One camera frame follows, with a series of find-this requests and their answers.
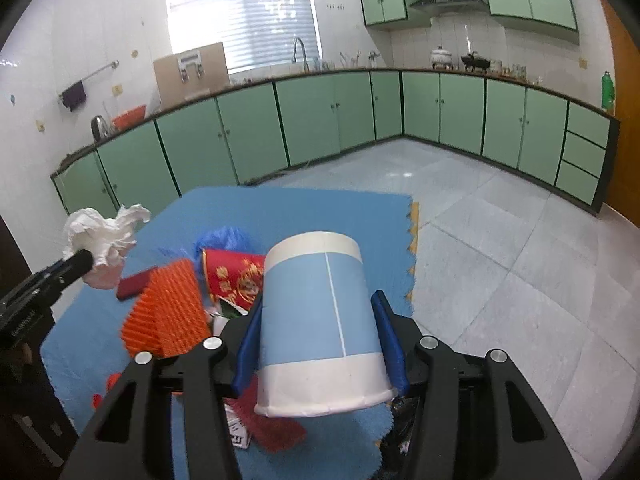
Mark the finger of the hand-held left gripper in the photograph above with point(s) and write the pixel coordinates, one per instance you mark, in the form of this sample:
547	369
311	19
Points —
75	263

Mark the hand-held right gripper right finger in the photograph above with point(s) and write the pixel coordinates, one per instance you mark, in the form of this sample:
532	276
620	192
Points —
392	345

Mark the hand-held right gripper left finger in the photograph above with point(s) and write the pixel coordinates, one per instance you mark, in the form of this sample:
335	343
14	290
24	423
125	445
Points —
246	355

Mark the white tissue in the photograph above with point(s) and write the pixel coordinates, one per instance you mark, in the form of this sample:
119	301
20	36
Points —
100	240

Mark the dark red sponge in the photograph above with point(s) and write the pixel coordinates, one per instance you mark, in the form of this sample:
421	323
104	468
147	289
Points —
132	286

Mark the blue and white paper cup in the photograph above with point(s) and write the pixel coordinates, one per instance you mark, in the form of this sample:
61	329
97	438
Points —
315	310

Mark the blue plastic bag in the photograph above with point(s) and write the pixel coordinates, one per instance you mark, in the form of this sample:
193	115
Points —
225	240

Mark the white printed packet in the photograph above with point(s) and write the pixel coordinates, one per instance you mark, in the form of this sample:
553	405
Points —
237	425

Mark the red printed paper cup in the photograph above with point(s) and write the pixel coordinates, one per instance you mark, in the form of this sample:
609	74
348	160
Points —
235	275

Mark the red ribbed plastic piece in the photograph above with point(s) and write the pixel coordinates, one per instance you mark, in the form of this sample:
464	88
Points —
275	432

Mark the orange spiky brush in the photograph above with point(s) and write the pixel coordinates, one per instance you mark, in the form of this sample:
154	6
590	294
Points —
165	305

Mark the dark wooden furniture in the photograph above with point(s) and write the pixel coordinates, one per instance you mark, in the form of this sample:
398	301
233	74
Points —
25	410

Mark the steel electric kettle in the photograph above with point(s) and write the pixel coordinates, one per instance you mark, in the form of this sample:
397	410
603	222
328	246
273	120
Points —
100	127

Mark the red plastic basin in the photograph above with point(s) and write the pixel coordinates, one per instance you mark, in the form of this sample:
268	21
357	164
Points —
127	119

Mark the blue cloth mat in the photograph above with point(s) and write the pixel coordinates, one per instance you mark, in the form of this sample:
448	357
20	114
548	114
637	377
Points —
300	210

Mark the dark hanging towel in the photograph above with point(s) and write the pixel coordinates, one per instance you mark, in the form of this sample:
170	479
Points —
75	95

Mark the brown cardboard board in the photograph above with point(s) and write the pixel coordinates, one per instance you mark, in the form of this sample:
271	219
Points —
167	80

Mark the green lower kitchen cabinets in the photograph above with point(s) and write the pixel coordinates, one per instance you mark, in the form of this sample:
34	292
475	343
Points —
310	120

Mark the utensil holder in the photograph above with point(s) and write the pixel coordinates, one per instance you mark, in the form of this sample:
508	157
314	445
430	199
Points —
373	59

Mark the white lidded pot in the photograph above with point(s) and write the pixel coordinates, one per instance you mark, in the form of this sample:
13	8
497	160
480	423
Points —
442	56

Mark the window with blinds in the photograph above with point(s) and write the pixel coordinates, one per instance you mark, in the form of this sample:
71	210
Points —
240	20

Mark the black wok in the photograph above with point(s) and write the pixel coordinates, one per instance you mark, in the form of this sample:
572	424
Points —
474	61

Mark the metal kitchen faucet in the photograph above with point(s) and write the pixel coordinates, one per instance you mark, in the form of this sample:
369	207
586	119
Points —
305	60

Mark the green plastic bottle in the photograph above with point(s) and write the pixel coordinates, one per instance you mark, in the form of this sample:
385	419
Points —
607	92

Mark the range hood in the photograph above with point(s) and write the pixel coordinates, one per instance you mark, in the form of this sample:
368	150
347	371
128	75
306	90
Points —
445	2

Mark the metal towel rail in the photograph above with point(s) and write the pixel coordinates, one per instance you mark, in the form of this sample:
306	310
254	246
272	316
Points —
100	71

